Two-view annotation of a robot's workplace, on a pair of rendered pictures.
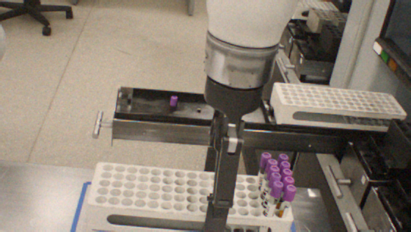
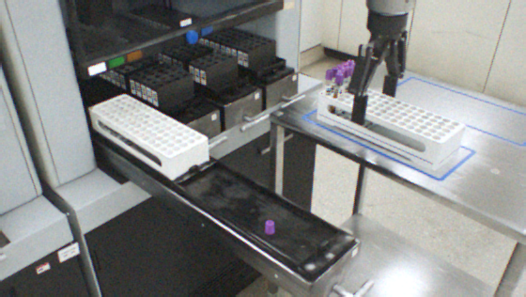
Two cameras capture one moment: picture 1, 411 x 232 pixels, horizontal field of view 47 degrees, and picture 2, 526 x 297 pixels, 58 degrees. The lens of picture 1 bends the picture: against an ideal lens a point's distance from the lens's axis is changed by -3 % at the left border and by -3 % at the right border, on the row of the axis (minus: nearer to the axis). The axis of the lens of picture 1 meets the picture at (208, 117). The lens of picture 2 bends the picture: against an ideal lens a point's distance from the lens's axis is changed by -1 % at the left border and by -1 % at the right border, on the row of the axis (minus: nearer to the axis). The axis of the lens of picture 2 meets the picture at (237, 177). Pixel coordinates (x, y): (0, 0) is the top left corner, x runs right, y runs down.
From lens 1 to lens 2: 144 cm
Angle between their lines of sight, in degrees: 96
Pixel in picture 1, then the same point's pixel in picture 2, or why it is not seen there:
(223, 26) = not seen: outside the picture
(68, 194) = (459, 178)
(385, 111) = (131, 102)
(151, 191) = (416, 116)
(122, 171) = (423, 137)
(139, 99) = (300, 257)
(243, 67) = not seen: outside the picture
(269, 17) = not seen: outside the picture
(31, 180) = (488, 199)
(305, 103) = (182, 133)
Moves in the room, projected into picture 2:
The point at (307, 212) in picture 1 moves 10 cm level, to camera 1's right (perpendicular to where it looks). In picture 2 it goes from (300, 108) to (272, 94)
